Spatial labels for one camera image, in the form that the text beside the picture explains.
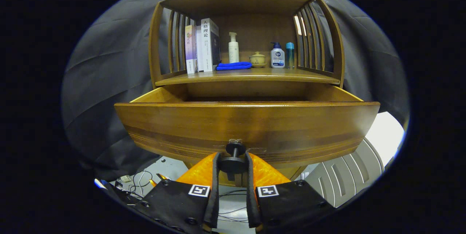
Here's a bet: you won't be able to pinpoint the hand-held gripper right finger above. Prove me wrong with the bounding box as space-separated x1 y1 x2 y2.
245 151 335 234

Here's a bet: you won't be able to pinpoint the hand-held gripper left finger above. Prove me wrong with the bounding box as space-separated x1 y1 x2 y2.
133 152 221 234

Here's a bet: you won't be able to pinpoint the black drawer knob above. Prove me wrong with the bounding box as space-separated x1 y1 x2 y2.
218 139 249 174

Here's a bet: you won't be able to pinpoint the wooden drawer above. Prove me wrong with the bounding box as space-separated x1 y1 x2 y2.
114 82 381 165

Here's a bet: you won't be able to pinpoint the wooden countertop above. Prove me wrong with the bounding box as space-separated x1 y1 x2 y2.
155 66 341 86

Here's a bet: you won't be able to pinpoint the wooden cabinet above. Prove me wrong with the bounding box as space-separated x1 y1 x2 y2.
149 0 345 188

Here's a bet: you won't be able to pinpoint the blue folded cloth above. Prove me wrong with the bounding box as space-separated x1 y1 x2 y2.
216 62 252 71

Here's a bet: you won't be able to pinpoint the yellow lidded teacup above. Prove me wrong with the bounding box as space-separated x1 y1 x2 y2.
249 51 267 68

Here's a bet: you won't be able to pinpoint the thick white and black book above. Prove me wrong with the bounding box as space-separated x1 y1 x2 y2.
201 18 221 72

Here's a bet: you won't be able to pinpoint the white bottle with blue cap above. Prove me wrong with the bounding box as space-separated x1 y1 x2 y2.
270 42 285 68

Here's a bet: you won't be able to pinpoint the thin white book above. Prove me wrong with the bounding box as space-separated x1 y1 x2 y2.
196 26 205 72

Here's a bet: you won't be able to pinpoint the teal bottle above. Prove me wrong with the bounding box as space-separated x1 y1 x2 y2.
286 42 295 69

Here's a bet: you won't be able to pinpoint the purple book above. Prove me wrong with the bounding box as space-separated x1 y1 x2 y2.
185 25 198 74

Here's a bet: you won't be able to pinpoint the white pump bottle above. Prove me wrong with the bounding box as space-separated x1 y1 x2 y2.
228 32 240 63

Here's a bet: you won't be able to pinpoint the black backdrop cloth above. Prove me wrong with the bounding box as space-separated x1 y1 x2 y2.
60 0 410 182

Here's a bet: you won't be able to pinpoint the black floor cables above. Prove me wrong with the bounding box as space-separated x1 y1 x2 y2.
129 168 248 223

